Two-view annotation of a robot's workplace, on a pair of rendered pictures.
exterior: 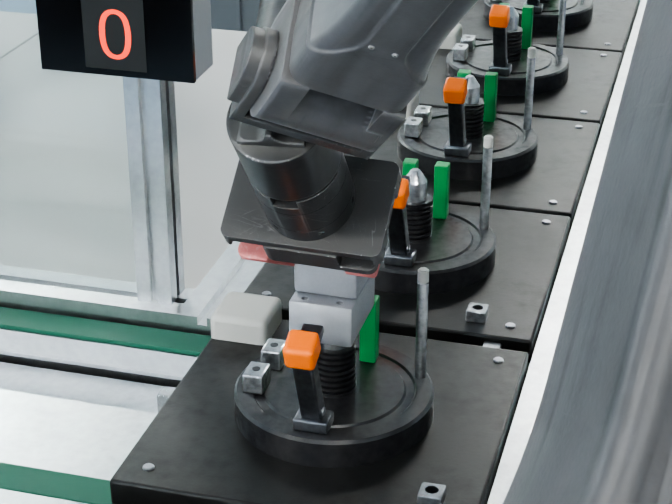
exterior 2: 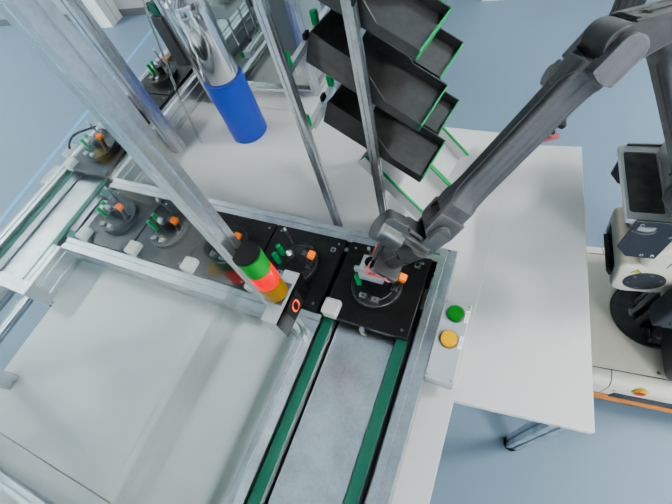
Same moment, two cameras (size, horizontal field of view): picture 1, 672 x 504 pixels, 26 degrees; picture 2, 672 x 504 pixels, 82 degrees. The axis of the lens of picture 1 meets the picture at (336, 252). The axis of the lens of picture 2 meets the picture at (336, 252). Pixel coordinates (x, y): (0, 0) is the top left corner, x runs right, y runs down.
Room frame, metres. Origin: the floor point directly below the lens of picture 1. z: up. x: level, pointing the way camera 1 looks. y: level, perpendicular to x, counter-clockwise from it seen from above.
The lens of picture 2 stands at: (0.74, 0.46, 1.93)
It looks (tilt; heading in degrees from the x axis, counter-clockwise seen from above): 57 degrees down; 295
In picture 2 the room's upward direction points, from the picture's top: 22 degrees counter-clockwise
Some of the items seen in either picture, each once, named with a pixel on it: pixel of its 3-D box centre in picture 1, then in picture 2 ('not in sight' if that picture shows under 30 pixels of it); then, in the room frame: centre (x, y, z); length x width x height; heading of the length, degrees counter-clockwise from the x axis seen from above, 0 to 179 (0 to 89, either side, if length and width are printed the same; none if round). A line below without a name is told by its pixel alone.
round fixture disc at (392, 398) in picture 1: (334, 398); (376, 284); (0.87, 0.00, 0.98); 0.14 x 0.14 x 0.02
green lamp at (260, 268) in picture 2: not in sight; (252, 261); (1.04, 0.15, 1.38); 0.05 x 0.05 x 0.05
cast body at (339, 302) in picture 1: (336, 270); (368, 267); (0.88, 0.00, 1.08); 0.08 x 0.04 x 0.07; 165
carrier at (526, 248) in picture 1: (414, 211); (291, 257); (1.12, -0.07, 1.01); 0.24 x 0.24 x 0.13; 75
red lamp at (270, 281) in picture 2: not in sight; (262, 274); (1.04, 0.15, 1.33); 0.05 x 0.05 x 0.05
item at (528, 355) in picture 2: not in sight; (457, 250); (0.65, -0.18, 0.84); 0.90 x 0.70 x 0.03; 81
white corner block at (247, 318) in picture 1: (247, 327); (332, 308); (0.99, 0.07, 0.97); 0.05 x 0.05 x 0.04; 75
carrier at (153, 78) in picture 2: not in sight; (159, 68); (1.96, -1.10, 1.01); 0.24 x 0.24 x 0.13; 75
